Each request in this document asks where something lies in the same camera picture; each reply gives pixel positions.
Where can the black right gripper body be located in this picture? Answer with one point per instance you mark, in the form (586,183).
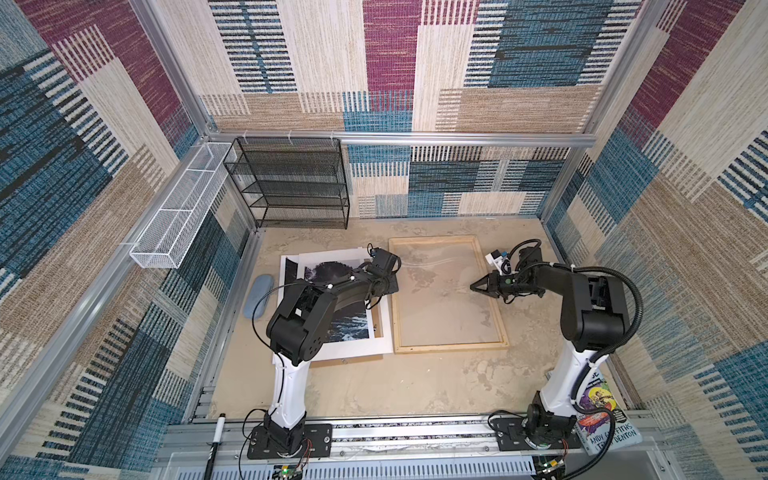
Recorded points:
(508,284)

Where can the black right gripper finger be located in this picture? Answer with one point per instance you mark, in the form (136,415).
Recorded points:
(486,292)
(487,282)

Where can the light wooden picture frame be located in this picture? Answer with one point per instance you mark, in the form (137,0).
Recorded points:
(435,309)

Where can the waterfall bridge photo print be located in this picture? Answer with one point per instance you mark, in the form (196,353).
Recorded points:
(352,322)

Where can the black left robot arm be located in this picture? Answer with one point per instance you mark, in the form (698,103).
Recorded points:
(299,328)

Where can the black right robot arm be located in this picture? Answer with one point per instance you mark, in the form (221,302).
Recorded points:
(600,311)

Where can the white picture mat board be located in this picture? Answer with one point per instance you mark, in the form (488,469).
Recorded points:
(339,255)

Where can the colourful treehouse book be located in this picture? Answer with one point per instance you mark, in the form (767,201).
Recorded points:
(593,429)

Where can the blue grey glasses case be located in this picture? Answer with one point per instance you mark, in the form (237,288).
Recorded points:
(257,297)

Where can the black white marker pen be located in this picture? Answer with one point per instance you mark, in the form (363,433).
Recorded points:
(215,444)

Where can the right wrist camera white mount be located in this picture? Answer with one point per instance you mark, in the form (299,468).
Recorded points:
(500,261)

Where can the brown frame backing board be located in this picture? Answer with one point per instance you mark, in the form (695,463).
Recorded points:
(336,362)

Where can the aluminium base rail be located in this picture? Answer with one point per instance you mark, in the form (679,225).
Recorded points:
(415,447)

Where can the black wire mesh shelf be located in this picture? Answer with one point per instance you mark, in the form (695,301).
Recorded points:
(291,182)

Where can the white wire mesh basket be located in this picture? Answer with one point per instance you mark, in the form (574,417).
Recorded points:
(166,240)

